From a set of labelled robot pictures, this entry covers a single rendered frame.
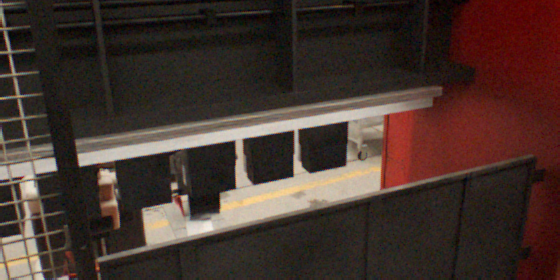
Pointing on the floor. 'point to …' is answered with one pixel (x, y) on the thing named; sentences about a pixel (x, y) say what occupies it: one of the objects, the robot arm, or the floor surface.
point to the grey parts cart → (362, 132)
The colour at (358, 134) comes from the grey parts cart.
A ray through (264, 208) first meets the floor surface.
